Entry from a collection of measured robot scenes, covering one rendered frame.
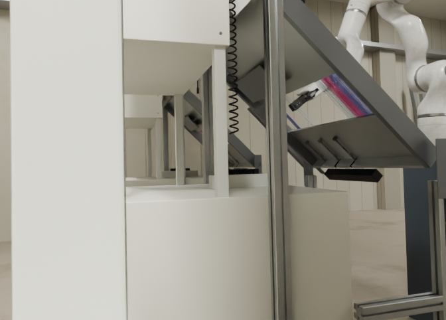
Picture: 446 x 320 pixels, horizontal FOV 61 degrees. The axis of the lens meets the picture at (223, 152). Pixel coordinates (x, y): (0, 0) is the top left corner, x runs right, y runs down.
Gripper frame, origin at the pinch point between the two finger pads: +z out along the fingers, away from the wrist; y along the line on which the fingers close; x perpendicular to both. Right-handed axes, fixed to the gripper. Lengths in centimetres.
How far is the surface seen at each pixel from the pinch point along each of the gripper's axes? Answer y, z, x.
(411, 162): 41, 0, 30
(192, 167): -287, 4, 28
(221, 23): 49, 29, -36
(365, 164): 19.5, 0.9, 30.4
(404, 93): -341, -335, 150
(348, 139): 17.5, -0.8, 19.5
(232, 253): 49, 62, 11
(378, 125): 37.9, 0.0, 15.6
